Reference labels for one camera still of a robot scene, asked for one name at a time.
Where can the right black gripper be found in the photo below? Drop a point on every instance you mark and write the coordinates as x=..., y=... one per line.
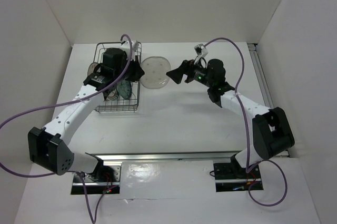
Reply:
x=177, y=74

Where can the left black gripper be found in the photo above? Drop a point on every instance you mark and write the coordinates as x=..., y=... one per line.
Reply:
x=138, y=71

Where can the clear grey glass plate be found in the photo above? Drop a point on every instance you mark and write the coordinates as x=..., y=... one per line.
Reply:
x=155, y=68

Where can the blue patterned plate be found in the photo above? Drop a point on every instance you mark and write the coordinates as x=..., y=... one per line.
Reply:
x=125, y=89

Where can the teal red rimmed plate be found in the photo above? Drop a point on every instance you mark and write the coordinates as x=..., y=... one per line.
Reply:
x=114, y=94

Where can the orange sunburst plate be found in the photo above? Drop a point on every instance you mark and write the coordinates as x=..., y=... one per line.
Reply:
x=94, y=70

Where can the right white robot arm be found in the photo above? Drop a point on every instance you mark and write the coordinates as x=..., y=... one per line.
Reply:
x=225, y=96

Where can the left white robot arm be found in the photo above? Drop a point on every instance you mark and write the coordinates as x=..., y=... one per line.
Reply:
x=48, y=146

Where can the grey wire dish rack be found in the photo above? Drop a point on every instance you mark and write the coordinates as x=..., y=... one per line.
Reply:
x=120, y=105

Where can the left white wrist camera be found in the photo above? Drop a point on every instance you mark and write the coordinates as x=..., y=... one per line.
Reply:
x=130, y=47

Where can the aluminium rail right side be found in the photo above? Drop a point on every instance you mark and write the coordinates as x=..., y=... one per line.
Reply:
x=263, y=76

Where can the aluminium rail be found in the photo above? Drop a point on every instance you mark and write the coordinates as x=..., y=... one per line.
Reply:
x=169, y=156
x=263, y=76

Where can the aluminium rail front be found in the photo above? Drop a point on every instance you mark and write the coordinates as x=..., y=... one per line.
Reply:
x=169, y=156

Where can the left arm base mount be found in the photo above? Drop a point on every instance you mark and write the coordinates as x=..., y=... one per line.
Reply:
x=107, y=180

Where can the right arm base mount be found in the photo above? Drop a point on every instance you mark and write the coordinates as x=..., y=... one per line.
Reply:
x=230, y=177

